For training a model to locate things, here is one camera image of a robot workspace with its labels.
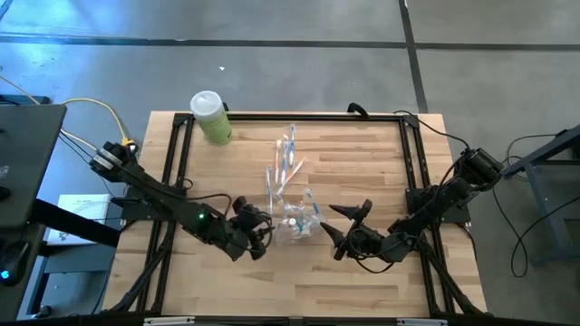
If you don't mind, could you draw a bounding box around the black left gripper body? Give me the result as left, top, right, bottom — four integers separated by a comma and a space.
230, 195, 274, 262

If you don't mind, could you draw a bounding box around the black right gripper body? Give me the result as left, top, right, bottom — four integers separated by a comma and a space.
333, 199, 387, 262

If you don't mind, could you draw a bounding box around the clear plastic bag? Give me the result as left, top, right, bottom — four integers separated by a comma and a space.
274, 202, 326, 246

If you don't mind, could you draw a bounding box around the green disinfecting wipes canister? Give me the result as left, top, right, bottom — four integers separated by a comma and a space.
188, 90, 234, 147

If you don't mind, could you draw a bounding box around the white booklet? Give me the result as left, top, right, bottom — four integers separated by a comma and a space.
46, 193, 112, 246

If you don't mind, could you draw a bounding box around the black desk support beam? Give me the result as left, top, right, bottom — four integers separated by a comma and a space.
29, 197, 121, 249

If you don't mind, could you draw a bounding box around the blue-grey metal cart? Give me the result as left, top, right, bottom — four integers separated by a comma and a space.
500, 124, 580, 273

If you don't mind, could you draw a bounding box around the dark grey desk top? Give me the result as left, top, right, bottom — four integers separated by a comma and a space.
0, 94, 68, 227

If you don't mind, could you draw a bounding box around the black computer mouse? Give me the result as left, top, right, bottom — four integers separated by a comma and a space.
0, 241, 30, 287

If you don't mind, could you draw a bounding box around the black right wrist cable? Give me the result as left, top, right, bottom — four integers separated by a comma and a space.
346, 228, 395, 275

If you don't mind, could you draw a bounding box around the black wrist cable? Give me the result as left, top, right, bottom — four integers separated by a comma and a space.
346, 228, 395, 275
180, 193, 233, 214

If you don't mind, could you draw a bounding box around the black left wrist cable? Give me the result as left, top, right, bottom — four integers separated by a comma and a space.
180, 193, 233, 214

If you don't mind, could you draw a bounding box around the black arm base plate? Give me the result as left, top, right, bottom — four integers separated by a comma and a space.
406, 186, 472, 224
120, 198, 182, 223

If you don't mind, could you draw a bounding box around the white bracket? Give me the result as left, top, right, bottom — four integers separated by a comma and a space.
397, 318, 449, 326
143, 316, 196, 326

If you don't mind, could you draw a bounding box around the black cable bundle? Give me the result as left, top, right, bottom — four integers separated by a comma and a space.
106, 221, 179, 314
419, 224, 482, 316

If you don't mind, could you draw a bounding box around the black cable hook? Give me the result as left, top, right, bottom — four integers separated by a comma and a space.
346, 102, 369, 120

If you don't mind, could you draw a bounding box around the black aluminium table frame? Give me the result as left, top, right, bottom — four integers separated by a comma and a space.
102, 110, 488, 318

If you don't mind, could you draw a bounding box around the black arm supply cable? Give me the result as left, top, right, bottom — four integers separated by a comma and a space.
392, 110, 472, 150

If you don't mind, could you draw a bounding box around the yellow network cable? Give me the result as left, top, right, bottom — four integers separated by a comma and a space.
61, 97, 139, 153

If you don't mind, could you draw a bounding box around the black floor cable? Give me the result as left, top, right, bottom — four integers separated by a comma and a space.
510, 194, 580, 278

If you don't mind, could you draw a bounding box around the cream cable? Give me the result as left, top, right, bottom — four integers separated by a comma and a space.
0, 74, 112, 164

